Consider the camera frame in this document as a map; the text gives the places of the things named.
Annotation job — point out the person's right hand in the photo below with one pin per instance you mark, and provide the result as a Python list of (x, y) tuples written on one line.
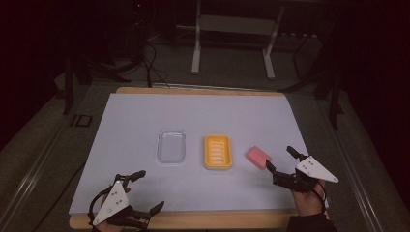
[(307, 202)]

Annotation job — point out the yellow soap dish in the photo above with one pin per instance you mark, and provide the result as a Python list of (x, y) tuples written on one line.
[(218, 151)]

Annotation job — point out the white metal stand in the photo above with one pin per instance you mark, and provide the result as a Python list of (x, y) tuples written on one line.
[(235, 24)]

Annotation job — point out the pink soap bar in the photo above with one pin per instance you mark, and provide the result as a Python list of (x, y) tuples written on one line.
[(258, 157)]

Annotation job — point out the person's left hand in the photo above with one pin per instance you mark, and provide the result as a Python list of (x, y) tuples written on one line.
[(106, 227)]

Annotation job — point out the black stand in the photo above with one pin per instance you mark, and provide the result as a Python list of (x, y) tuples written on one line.
[(333, 93)]

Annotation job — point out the clear plastic lid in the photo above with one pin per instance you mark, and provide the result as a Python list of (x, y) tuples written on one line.
[(171, 146)]

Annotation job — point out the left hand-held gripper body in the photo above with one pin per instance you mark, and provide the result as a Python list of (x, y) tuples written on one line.
[(112, 201)]

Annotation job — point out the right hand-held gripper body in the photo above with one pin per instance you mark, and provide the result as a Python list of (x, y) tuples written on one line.
[(314, 169)]

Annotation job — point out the white table mat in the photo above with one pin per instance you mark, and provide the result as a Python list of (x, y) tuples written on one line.
[(161, 122)]

